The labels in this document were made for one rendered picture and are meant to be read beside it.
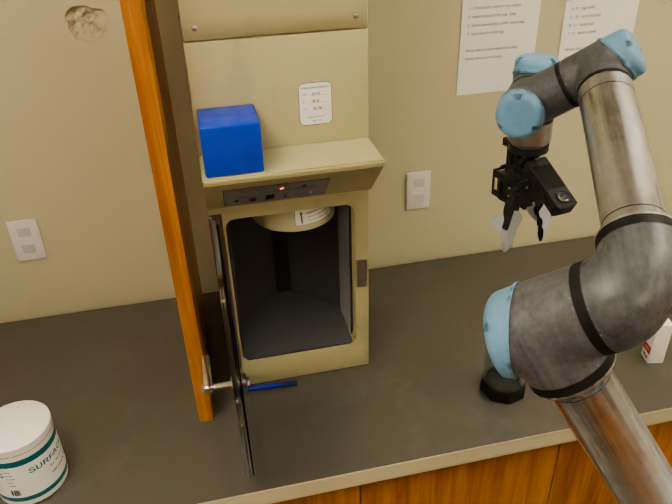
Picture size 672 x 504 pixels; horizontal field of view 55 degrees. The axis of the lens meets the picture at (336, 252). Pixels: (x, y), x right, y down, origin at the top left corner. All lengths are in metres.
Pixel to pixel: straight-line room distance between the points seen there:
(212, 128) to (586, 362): 0.66
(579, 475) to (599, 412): 0.79
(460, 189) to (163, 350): 0.93
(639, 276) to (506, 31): 1.11
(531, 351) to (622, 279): 0.14
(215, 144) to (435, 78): 0.80
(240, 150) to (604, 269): 0.61
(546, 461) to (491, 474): 0.13
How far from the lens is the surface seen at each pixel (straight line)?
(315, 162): 1.15
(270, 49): 1.17
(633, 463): 0.95
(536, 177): 1.21
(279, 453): 1.38
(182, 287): 1.25
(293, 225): 1.33
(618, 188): 0.87
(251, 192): 1.18
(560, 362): 0.83
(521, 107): 1.05
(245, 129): 1.10
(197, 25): 1.16
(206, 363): 1.19
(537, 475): 1.60
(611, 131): 0.93
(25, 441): 1.33
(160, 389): 1.57
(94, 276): 1.86
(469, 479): 1.52
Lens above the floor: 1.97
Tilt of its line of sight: 31 degrees down
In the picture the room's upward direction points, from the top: 2 degrees counter-clockwise
